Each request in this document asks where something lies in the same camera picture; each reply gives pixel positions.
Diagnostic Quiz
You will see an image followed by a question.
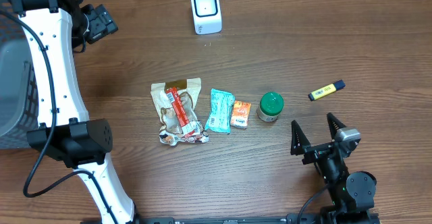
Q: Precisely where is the orange snack packet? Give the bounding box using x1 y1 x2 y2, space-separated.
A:
230 101 251 129

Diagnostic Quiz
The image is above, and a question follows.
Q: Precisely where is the green lid jar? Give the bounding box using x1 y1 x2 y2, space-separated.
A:
256 92 284 122

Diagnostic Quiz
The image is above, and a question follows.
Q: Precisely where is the yellow highlighter marker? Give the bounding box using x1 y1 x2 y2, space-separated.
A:
308 80 346 101

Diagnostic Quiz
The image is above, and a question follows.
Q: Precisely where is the white barcode scanner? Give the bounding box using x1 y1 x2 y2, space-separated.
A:
190 0 222 35

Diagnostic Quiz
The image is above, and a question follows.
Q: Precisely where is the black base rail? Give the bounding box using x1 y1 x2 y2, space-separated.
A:
139 214 381 224

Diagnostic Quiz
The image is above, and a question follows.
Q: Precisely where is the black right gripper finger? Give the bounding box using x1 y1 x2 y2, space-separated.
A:
290 120 311 155
327 113 346 138

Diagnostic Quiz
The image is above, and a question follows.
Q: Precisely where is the dark grey plastic basket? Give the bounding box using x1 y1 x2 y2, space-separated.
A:
1 16 38 149

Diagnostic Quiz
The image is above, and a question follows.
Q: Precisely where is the red snack stick packet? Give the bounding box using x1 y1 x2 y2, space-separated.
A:
165 88 200 138

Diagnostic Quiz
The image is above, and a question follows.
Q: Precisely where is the beige dog treat bag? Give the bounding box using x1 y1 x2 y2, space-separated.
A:
151 78 209 146

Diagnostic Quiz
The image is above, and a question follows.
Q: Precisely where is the mint green tissue packet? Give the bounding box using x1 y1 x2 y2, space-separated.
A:
205 88 235 134

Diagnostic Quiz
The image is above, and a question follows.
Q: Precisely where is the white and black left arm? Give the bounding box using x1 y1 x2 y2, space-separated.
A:
6 0 140 223

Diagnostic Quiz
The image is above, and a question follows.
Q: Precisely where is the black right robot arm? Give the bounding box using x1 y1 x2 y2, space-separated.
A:
290 113 379 223

